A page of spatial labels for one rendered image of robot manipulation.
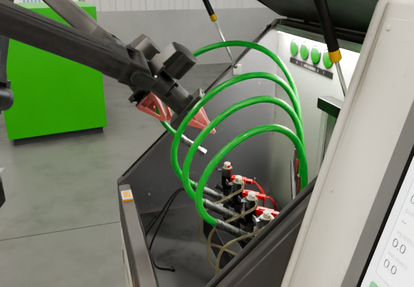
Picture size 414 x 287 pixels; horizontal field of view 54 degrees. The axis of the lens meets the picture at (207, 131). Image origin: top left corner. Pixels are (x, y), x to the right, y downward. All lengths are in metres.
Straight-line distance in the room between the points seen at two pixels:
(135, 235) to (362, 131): 0.68
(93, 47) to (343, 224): 0.56
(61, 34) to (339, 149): 0.54
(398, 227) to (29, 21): 0.67
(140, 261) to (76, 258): 1.65
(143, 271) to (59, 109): 3.43
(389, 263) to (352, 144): 0.18
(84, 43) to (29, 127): 3.54
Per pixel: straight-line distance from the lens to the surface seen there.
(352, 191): 0.64
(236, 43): 1.02
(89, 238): 2.81
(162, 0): 7.50
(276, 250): 0.76
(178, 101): 0.94
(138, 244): 1.08
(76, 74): 4.25
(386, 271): 0.59
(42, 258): 2.73
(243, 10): 7.91
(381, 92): 0.62
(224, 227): 0.82
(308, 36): 1.13
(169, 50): 0.91
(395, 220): 0.58
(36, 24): 0.81
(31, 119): 4.33
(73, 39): 0.83
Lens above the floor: 1.58
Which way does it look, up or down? 21 degrees down
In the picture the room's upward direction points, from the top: straight up
